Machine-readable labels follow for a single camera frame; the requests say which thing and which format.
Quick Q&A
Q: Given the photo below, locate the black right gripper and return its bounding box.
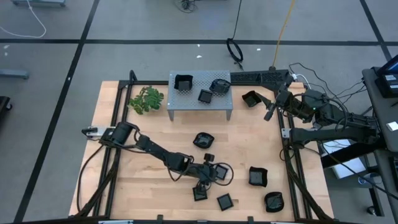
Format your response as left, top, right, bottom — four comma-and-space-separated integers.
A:
253, 76, 295, 121

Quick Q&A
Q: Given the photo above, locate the wavy square black plate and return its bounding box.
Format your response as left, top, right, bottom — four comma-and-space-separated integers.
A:
174, 73, 194, 92
241, 90, 262, 108
248, 166, 269, 188

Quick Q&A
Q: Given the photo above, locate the small square black plate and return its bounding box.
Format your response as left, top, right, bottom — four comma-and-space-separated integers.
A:
215, 164, 230, 181
216, 193, 234, 212
197, 89, 214, 105
192, 185, 208, 202

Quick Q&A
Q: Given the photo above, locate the leaf shaped black plate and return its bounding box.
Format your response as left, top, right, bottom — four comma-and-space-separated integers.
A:
264, 191, 285, 213
192, 132, 215, 149
209, 78, 232, 95

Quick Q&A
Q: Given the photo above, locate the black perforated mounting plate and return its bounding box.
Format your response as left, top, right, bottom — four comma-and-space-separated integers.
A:
230, 70, 290, 85

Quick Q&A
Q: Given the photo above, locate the grey perforated metal shelf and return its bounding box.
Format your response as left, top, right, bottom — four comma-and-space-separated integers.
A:
167, 70, 234, 122

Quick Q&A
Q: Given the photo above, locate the green leafy plant sprig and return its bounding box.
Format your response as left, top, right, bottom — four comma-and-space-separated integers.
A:
129, 85, 165, 115

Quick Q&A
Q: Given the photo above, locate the white box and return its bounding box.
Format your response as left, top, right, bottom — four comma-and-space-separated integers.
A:
322, 136, 368, 180

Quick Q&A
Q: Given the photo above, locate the black desk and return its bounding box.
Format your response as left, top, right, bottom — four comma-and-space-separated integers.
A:
320, 67, 398, 224

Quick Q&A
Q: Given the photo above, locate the black device with labels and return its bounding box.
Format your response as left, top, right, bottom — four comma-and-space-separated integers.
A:
374, 55, 398, 99

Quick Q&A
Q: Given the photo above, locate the black wheeled object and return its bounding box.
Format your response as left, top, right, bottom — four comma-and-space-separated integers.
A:
0, 95, 13, 125

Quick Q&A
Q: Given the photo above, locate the grey metal foot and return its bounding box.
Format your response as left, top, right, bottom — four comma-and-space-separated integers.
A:
0, 68, 30, 80

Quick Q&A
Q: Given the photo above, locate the grey cart base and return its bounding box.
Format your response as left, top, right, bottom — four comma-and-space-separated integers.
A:
11, 0, 67, 8

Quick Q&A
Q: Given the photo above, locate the black left wrist camera cable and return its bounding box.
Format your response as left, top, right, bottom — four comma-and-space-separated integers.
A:
167, 155, 234, 187

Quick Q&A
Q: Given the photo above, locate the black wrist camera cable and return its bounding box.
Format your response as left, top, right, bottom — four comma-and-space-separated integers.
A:
317, 93, 349, 125
167, 155, 234, 187

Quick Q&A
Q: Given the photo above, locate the white plug with cable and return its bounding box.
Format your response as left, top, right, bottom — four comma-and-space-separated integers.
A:
292, 73, 312, 91

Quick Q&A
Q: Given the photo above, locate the thin black cable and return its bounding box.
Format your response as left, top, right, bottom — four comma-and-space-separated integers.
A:
288, 62, 374, 103

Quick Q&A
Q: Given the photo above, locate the black coiled floor cable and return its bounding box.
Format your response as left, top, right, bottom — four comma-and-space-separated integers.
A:
225, 0, 244, 70

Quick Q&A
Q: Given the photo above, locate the yellow cable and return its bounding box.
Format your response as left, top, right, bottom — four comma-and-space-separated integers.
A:
272, 0, 297, 69

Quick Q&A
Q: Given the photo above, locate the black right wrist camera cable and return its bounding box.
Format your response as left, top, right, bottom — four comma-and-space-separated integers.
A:
317, 93, 349, 125

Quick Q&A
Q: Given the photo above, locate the black metal rail frame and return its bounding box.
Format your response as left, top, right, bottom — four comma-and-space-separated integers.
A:
68, 70, 335, 222

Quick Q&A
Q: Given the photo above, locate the black cable bundle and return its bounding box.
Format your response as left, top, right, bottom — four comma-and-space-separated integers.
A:
174, 0, 199, 14

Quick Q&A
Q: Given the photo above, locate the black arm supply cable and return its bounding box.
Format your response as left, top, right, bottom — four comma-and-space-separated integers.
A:
76, 144, 105, 214

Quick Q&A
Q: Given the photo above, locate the long black cable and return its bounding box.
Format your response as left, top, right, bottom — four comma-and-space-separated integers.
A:
323, 152, 398, 200

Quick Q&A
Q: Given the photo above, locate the white floor cable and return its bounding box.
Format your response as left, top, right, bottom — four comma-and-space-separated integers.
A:
0, 0, 47, 39

